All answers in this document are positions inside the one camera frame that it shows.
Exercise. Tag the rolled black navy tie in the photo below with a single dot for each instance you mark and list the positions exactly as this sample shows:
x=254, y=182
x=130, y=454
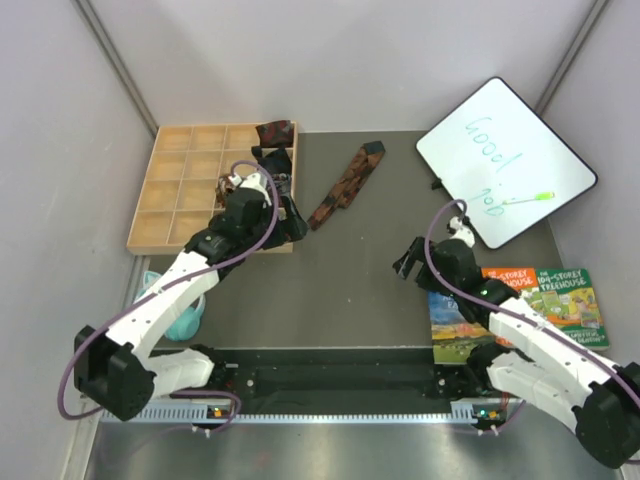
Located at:
x=275, y=162

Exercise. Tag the green 104-storey treehouse book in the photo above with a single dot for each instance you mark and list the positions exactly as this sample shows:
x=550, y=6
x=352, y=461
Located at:
x=566, y=298

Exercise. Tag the teal cat-ear headphones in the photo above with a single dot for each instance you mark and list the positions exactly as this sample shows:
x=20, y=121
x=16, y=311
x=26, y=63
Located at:
x=188, y=322

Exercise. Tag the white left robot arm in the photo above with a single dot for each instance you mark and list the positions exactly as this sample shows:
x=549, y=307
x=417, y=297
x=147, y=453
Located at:
x=114, y=365

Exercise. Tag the rolled multicolour floral tie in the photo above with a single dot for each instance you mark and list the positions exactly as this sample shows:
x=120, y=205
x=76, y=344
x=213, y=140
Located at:
x=226, y=185

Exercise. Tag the brown red patterned tie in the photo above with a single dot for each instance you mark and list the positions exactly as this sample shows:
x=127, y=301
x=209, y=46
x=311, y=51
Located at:
x=344, y=191

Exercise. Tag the white dry-erase board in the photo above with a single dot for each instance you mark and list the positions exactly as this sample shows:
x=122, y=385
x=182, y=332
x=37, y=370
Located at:
x=493, y=147

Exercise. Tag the rolled dark red tie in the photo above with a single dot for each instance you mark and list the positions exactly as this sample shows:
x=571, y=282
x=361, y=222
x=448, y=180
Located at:
x=276, y=134

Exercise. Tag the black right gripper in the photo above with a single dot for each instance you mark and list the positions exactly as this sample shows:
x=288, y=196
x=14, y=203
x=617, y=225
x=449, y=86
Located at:
x=404, y=265

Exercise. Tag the green marker pen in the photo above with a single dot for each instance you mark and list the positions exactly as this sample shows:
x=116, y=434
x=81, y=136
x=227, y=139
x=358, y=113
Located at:
x=543, y=196

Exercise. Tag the dark grey table mat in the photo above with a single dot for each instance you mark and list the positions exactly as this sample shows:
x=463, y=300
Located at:
x=337, y=287

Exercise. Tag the landscape cover book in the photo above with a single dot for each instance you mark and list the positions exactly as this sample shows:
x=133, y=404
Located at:
x=453, y=338

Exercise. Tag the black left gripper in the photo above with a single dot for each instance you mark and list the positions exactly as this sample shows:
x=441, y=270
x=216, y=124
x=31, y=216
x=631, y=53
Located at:
x=288, y=230

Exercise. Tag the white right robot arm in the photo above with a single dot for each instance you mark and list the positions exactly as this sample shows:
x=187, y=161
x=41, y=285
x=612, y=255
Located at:
x=595, y=398

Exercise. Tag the wooden compartment tray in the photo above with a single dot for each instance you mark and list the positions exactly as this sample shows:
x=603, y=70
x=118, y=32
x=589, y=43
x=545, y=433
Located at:
x=178, y=197

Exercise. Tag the rolled blue patterned tie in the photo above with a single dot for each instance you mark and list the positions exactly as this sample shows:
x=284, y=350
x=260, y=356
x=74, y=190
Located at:
x=283, y=183

